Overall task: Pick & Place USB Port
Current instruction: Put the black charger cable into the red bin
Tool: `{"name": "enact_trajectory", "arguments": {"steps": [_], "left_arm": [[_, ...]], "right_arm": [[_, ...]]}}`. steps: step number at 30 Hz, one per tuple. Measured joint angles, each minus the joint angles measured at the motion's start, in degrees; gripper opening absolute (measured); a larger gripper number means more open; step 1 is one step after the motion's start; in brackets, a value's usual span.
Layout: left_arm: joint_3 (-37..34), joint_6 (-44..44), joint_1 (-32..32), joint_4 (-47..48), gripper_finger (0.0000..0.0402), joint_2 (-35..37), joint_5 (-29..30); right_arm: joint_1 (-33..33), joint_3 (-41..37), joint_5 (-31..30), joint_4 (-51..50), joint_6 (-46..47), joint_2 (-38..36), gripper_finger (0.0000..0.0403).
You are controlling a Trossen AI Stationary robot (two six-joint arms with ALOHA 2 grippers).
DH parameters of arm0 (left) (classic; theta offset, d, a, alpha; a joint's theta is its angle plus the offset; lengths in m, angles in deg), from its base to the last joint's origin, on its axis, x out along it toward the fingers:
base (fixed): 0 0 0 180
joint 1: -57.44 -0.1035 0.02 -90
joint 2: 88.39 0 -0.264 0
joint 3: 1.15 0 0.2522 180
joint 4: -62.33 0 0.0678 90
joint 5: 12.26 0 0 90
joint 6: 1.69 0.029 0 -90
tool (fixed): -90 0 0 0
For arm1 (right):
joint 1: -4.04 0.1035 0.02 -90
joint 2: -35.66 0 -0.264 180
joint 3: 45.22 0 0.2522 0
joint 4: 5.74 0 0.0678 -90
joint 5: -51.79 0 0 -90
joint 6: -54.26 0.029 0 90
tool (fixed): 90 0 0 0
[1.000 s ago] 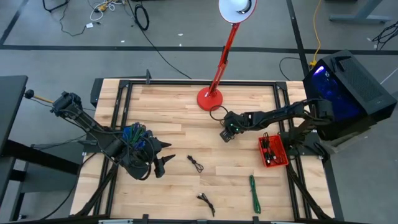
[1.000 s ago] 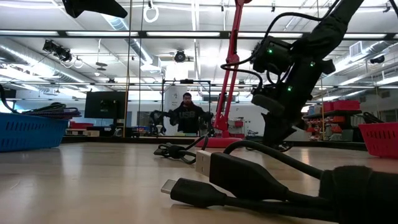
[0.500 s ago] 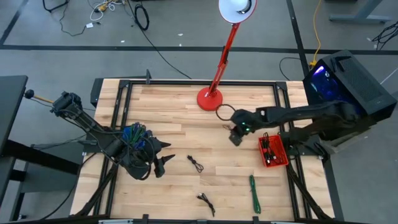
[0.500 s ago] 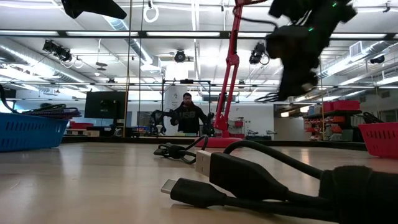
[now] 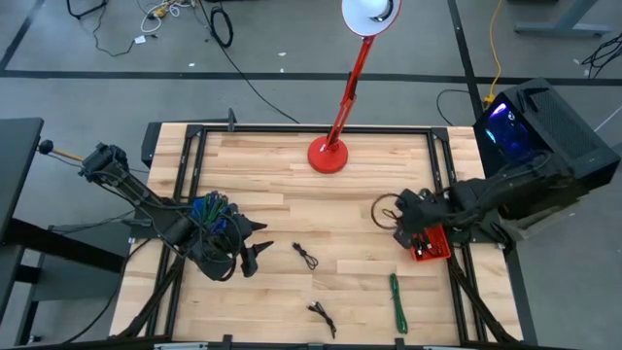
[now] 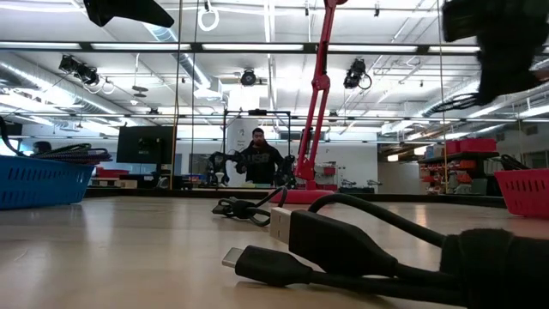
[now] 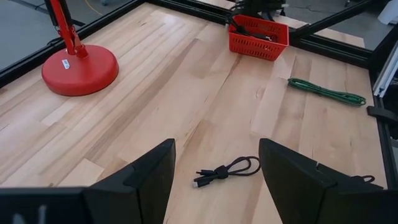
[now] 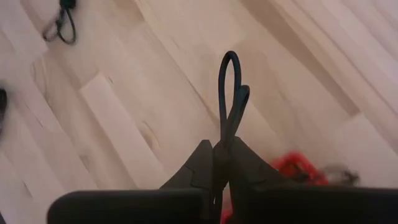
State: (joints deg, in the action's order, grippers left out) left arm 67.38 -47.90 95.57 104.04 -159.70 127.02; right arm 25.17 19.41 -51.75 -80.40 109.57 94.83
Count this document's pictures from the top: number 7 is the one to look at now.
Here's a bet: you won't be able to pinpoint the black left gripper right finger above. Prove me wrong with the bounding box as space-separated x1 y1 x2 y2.
258 138 386 224

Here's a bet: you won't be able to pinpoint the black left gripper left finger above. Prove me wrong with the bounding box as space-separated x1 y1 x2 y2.
81 138 177 224

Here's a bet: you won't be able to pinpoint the black USB cable with strap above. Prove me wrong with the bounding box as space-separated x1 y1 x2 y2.
351 174 376 185

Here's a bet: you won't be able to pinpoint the green braided USB cable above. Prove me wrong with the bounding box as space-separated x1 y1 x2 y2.
287 77 368 108

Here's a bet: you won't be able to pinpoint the red lamp stand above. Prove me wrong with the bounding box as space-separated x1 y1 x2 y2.
40 0 120 98

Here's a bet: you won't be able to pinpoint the red plastic basket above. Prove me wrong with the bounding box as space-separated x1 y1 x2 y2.
228 14 290 62

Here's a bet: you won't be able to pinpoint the white paper sheet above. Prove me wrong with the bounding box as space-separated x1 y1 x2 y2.
377 0 398 26

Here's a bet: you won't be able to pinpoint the black bracket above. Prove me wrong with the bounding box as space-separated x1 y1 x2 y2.
366 105 398 124

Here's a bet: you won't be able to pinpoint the aluminium rail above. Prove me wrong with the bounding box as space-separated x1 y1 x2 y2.
372 40 398 98

